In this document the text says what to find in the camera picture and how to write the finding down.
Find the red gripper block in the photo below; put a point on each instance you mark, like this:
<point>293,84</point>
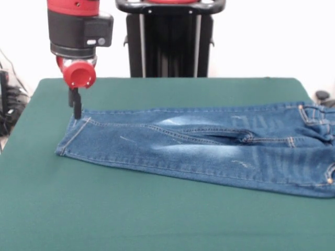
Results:
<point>78,74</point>

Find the blue denim jeans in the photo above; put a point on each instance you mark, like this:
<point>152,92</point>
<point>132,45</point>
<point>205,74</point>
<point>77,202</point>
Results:
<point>196,151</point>

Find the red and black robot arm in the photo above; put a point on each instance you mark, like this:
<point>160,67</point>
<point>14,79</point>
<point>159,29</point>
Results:
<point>78,28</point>

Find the black electronics box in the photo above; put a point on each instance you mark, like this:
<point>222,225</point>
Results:
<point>4,89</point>

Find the dark green table cloth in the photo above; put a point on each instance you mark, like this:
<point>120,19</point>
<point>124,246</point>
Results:
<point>131,209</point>

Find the black chair base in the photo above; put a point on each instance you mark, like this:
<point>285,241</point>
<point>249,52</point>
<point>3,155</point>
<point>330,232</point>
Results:
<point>324,98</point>

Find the black robot pedestal stand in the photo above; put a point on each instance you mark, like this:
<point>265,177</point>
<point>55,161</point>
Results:
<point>170,39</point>

